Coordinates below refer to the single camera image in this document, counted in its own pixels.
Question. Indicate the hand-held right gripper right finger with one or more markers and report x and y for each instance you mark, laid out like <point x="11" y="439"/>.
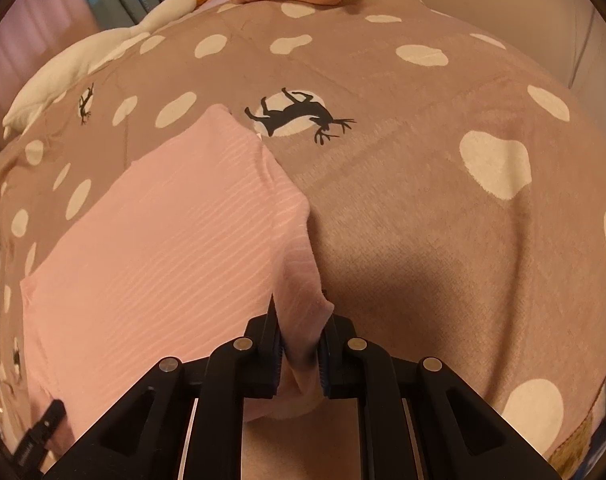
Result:
<point x="324" y="365"/>

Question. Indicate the pink ribbed garment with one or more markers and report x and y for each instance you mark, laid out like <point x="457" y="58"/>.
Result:
<point x="173" y="250"/>

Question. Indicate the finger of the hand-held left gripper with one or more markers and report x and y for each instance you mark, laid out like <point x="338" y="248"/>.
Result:
<point x="43" y="432"/>

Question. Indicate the brown spotted deer print blanket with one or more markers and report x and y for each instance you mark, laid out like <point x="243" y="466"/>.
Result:
<point x="408" y="210"/>

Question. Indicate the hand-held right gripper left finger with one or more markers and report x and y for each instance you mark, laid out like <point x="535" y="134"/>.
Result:
<point x="275" y="360"/>

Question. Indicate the orange patterned bedsheet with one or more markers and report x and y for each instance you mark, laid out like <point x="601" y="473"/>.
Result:
<point x="578" y="440"/>

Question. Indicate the pink curtain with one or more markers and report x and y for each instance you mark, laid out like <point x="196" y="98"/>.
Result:
<point x="43" y="35"/>

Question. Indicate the white goose plush toy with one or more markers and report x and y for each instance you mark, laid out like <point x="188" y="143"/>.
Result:
<point x="83" y="55"/>

